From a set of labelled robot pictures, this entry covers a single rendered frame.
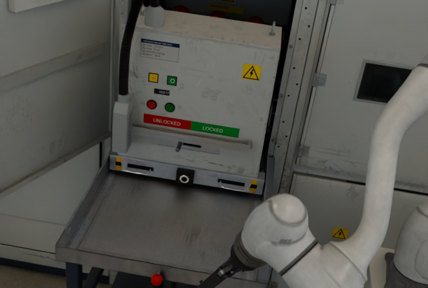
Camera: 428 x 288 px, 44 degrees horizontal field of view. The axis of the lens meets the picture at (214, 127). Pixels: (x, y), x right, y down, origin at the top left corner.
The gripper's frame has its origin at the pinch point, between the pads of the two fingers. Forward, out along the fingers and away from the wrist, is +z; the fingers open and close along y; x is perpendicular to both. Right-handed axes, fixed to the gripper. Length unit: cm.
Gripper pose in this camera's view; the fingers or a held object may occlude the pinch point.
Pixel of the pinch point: (221, 278)
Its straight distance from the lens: 139.1
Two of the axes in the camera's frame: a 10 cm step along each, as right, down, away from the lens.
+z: -3.0, 5.4, 7.8
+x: 5.8, 7.6, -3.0
